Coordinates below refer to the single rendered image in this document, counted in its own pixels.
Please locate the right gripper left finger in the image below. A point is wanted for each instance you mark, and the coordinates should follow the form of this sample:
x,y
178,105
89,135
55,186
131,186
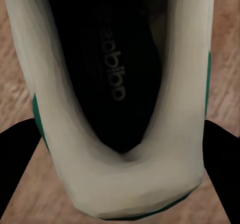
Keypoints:
x,y
17,145

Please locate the gym shoe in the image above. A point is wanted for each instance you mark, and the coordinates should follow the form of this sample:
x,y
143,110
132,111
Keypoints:
x,y
119,91

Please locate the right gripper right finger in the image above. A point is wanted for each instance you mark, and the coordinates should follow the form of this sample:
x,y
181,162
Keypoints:
x,y
221,152

